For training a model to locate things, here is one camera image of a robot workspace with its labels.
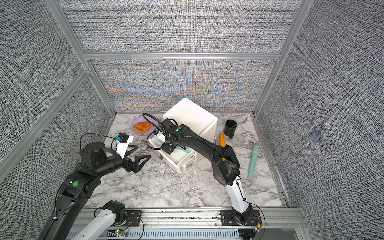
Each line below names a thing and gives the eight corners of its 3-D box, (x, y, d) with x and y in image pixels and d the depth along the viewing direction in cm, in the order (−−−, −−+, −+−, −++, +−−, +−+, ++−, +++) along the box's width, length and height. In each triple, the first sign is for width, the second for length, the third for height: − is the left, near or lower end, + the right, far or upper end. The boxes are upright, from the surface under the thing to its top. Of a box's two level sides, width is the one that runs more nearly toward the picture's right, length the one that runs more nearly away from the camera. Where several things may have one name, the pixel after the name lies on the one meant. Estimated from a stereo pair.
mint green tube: (246, 176, 89) (248, 174, 87) (252, 146, 103) (254, 143, 100) (253, 179, 88) (255, 177, 86) (258, 148, 102) (260, 145, 99)
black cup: (230, 140, 105) (233, 132, 98) (221, 130, 110) (223, 122, 103) (238, 135, 108) (242, 127, 101) (229, 126, 113) (231, 118, 106)
